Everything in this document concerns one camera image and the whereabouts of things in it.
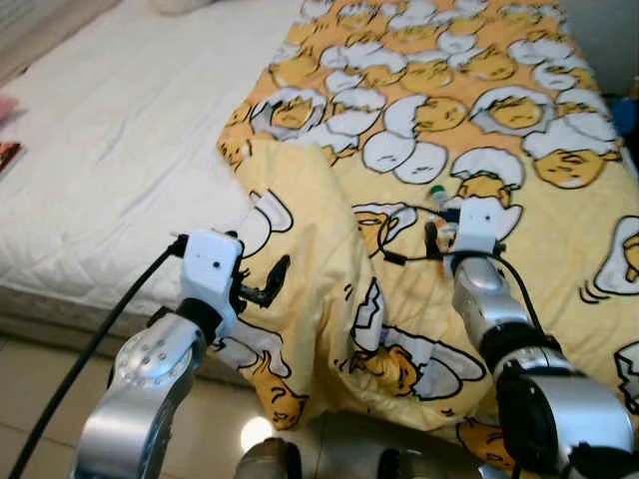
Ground yellow egg cartoon blanket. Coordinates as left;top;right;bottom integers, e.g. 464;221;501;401
218;0;639;471

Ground small green headed toy figure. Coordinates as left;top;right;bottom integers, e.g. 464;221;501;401
427;184;462;227

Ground white quilted mattress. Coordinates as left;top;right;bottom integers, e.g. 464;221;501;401
0;0;313;352

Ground dark left robot leg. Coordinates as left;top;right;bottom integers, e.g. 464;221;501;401
235;437;304;479

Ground dark robot leg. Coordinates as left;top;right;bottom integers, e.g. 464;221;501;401
235;437;304;479
384;449;470;479

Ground blue storage box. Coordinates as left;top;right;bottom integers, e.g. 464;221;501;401
611;95;639;142

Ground dark right robot leg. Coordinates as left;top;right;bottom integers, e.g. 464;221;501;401
384;449;470;479

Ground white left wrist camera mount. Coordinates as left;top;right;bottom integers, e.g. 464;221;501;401
180;230;245;341

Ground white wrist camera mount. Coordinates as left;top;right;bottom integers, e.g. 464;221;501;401
454;199;506;259
180;230;245;341

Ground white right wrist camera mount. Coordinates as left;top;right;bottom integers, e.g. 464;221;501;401
454;199;506;259

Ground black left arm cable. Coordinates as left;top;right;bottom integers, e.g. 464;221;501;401
8;234;191;479

